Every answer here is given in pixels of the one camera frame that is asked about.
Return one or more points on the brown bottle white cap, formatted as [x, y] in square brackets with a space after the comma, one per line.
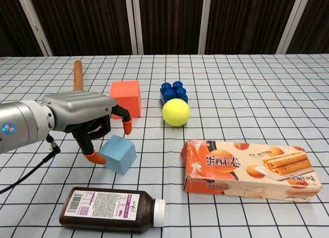
[108, 209]

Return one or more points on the dark screen white frame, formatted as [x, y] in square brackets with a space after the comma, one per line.
[164, 22]

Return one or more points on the blue studded toy brick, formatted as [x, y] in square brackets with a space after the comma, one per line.
[173, 92]

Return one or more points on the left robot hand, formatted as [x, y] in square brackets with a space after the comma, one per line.
[77, 108]

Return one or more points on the medium blue foam cube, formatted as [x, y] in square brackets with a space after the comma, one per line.
[118, 154]

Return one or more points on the orange egg roll box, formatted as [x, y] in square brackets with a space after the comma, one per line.
[252, 171]

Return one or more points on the light blue checkered tablecloth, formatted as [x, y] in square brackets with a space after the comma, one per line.
[231, 94]

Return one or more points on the wooden rolling pin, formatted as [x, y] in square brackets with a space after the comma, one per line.
[78, 76]

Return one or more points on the yellow tennis ball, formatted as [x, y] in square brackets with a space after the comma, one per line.
[176, 112]

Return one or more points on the large orange foam cube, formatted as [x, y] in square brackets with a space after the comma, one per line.
[126, 99]

